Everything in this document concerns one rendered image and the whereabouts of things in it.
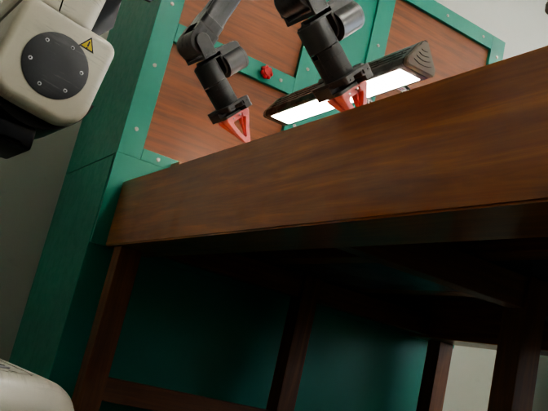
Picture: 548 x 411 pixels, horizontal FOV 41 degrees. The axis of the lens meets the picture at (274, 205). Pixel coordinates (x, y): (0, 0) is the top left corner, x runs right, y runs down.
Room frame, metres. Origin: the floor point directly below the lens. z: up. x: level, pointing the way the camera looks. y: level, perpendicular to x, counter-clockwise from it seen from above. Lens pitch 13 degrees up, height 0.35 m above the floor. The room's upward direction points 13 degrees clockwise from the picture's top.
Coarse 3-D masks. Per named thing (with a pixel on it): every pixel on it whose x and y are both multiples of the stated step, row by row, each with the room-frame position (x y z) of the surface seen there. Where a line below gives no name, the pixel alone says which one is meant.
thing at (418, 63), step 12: (408, 48) 1.47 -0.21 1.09; (420, 48) 1.44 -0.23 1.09; (384, 60) 1.52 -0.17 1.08; (396, 60) 1.46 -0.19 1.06; (408, 60) 1.43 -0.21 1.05; (420, 60) 1.44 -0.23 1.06; (432, 60) 1.46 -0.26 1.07; (372, 72) 1.53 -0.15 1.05; (384, 72) 1.50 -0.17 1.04; (408, 72) 1.47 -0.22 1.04; (420, 72) 1.45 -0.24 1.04; (432, 72) 1.46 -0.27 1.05; (408, 84) 1.53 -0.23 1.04; (288, 96) 1.91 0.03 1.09; (300, 96) 1.81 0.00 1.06; (312, 96) 1.75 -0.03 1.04; (372, 96) 1.65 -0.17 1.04; (276, 108) 1.90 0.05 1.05; (288, 108) 1.86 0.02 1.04; (276, 120) 1.97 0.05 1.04; (300, 120) 1.93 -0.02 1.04
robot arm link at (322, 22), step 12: (324, 12) 1.17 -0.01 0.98; (312, 24) 1.14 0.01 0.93; (324, 24) 1.15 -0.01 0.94; (336, 24) 1.17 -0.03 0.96; (300, 36) 1.17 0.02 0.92; (312, 36) 1.15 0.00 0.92; (324, 36) 1.15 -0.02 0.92; (336, 36) 1.19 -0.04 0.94; (312, 48) 1.16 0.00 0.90; (324, 48) 1.16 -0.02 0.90
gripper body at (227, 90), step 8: (224, 80) 1.56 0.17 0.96; (208, 88) 1.58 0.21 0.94; (216, 88) 1.55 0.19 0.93; (224, 88) 1.56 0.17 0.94; (208, 96) 1.58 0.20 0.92; (216, 96) 1.56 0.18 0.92; (224, 96) 1.56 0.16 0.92; (232, 96) 1.57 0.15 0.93; (216, 104) 1.58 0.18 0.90; (224, 104) 1.57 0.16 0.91; (232, 104) 1.55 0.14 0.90; (216, 112) 1.59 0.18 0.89; (224, 112) 1.57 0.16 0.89
